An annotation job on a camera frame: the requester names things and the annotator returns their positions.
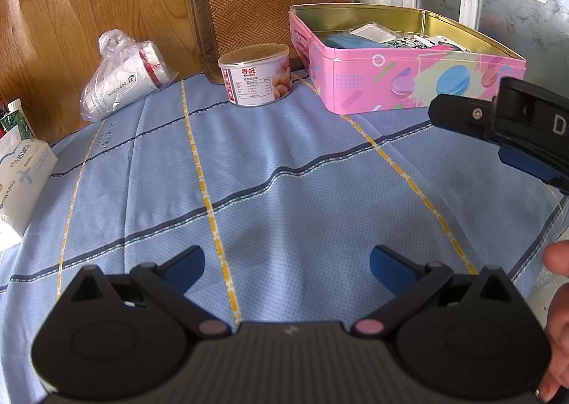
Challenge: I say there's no green pouch with white cap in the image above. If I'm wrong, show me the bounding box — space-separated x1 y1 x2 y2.
0 98 35 140

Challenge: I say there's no pink tin box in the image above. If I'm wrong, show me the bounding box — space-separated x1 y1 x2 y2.
289 4 527 113

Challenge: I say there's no blue checked tablecloth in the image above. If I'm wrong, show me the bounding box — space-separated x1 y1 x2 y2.
0 68 569 404

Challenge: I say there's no white tissue pack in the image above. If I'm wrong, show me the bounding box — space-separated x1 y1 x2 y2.
0 126 59 249

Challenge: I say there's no person's right hand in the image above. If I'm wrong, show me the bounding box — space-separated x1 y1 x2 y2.
536 240 569 403

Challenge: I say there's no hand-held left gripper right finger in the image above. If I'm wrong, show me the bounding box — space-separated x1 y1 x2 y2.
354 245 519 339

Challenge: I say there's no clear plastic case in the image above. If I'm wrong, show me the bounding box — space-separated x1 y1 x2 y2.
349 22 400 44

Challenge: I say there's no clear bag of paper cups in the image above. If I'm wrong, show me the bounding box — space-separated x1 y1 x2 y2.
80 29 179 122

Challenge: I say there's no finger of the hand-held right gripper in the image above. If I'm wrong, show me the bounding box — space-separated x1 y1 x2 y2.
429 93 499 141
498 145 569 196

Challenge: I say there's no food can with pink label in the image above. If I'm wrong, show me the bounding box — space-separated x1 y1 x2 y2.
218 43 293 108

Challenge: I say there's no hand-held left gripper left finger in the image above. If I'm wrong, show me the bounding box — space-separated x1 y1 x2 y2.
67 245 232 339

